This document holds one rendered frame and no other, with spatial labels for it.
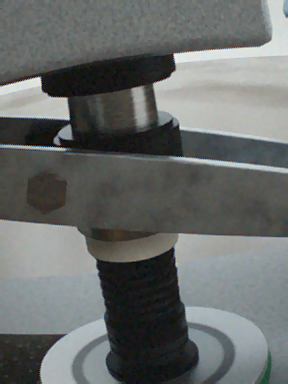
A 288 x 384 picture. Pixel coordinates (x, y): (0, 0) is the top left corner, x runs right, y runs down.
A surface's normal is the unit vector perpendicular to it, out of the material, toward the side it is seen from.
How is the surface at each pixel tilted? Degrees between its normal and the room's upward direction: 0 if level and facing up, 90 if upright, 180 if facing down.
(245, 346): 0
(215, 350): 0
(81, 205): 90
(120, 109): 90
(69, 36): 90
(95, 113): 90
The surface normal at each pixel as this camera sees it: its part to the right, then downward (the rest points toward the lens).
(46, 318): -0.14, -0.94
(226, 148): 0.16, 0.30
